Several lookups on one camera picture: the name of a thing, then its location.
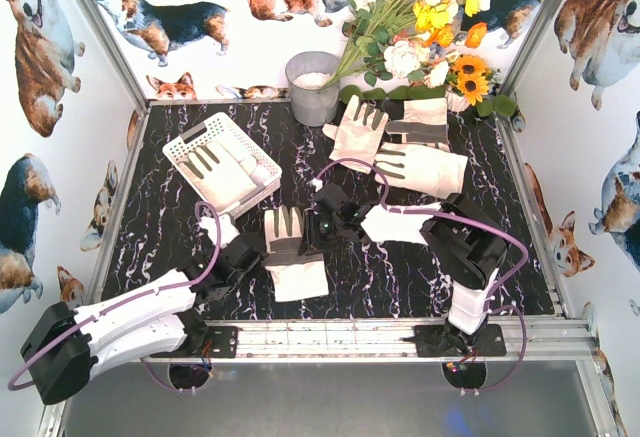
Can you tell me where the black base bracket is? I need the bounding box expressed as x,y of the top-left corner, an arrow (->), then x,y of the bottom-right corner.
183,325 -> 239,359
402,324 -> 507,358

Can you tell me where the white glove grey palm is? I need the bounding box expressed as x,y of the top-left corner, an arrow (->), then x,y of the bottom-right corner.
264,206 -> 329,303

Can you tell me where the purple cable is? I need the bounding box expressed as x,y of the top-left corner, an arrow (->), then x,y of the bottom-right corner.
316,158 -> 530,392
7,201 -> 222,392

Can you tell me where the right black base bracket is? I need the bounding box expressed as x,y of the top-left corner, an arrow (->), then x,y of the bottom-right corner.
402,324 -> 507,358

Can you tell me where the grey metal bucket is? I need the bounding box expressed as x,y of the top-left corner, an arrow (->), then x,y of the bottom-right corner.
285,51 -> 340,127

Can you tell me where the aluminium front rail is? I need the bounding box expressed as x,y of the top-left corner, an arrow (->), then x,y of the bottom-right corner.
172,315 -> 599,363

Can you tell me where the left black base bracket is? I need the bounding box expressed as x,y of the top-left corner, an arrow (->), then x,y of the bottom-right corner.
183,325 -> 239,359

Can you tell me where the white glove long cuff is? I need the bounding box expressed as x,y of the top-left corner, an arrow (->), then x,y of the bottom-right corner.
178,141 -> 270,211

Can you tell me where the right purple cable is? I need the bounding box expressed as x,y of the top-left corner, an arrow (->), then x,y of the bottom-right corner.
316,158 -> 530,392

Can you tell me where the artificial flower bouquet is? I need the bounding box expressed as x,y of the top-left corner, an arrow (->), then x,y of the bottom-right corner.
325,0 -> 517,118

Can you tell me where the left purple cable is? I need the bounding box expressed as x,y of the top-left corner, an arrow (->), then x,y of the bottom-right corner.
7,201 -> 222,392

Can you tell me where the white grey glove back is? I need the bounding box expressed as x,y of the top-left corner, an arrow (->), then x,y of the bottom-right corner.
385,98 -> 450,152

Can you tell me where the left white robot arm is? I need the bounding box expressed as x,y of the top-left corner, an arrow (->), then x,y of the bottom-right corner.
20,233 -> 266,405

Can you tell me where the white plastic storage basket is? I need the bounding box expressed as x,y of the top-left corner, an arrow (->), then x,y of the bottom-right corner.
163,112 -> 282,218

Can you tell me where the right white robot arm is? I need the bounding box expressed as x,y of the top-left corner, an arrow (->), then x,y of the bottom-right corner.
298,183 -> 509,337

